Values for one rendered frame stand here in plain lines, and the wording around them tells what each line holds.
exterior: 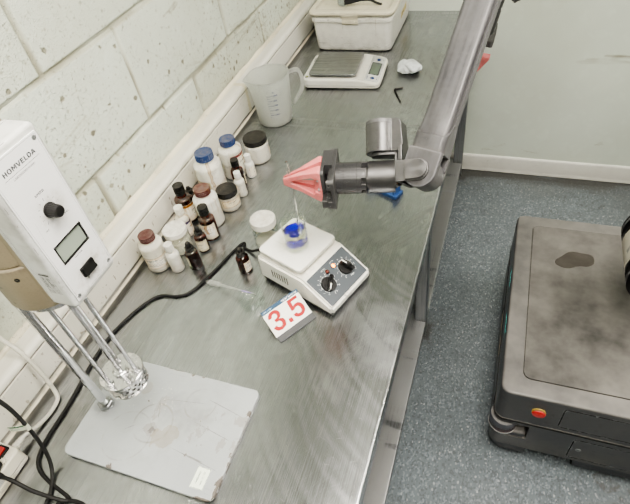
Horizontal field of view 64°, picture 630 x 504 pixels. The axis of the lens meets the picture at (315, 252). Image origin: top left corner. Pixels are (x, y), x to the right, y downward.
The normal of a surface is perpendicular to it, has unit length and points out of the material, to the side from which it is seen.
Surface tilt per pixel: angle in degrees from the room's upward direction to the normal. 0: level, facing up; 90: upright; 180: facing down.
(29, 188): 90
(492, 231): 0
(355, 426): 0
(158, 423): 0
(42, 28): 90
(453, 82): 45
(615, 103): 90
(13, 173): 90
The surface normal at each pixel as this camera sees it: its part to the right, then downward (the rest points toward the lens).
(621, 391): -0.13, -0.69
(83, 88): 0.94, 0.15
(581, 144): -0.32, 0.70
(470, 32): -0.39, -0.01
